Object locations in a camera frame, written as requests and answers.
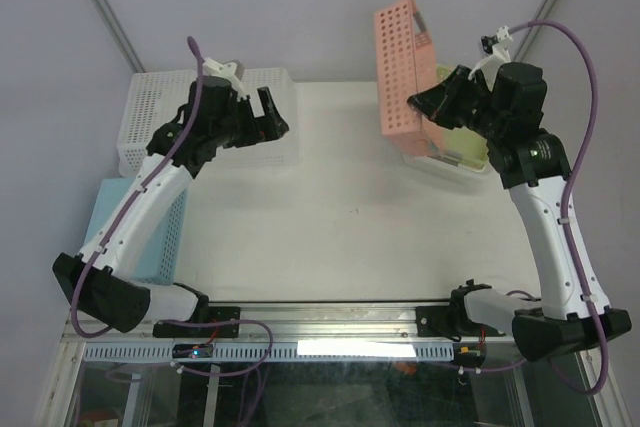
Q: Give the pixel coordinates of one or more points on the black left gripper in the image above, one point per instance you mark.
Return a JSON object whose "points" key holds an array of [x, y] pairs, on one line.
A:
{"points": [[265, 128]]}

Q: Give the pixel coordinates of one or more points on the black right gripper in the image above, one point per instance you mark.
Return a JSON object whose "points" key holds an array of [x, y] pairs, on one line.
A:
{"points": [[429, 102]]}

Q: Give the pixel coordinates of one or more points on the pink perforated basket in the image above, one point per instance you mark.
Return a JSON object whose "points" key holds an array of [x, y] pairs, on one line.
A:
{"points": [[405, 66]]}

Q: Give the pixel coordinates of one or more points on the light blue perforated basket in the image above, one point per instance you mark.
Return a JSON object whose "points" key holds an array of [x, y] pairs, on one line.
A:
{"points": [[157, 262]]}

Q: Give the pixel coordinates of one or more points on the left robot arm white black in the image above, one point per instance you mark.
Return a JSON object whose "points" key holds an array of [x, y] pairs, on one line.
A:
{"points": [[99, 280]]}

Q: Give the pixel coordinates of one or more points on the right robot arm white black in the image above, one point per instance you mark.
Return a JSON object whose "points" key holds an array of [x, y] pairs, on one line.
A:
{"points": [[573, 313]]}

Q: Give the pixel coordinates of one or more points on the yellow-green perforated basket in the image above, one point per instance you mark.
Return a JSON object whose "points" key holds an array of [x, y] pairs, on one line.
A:
{"points": [[459, 146]]}

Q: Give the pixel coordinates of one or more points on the small white perforated basket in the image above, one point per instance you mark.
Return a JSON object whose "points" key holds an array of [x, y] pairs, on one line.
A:
{"points": [[455, 173]]}

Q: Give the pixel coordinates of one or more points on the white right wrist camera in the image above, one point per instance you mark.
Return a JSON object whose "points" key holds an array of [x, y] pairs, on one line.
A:
{"points": [[496, 53]]}

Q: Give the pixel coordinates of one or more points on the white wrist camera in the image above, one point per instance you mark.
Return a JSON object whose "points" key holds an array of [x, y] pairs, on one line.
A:
{"points": [[496, 53], [232, 71]]}

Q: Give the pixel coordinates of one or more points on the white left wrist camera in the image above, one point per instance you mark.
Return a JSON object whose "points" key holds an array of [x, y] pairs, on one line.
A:
{"points": [[232, 71]]}

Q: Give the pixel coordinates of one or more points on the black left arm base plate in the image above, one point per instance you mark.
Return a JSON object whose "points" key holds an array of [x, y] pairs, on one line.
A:
{"points": [[215, 314]]}

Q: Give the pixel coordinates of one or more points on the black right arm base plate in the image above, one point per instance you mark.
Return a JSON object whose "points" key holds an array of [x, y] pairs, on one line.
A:
{"points": [[446, 321]]}

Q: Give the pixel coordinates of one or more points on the aluminium frame rail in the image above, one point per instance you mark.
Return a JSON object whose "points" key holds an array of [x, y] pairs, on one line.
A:
{"points": [[328, 235]]}

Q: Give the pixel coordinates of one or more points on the white slotted cable duct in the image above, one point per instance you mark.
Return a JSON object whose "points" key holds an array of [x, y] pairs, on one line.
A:
{"points": [[252, 352]]}

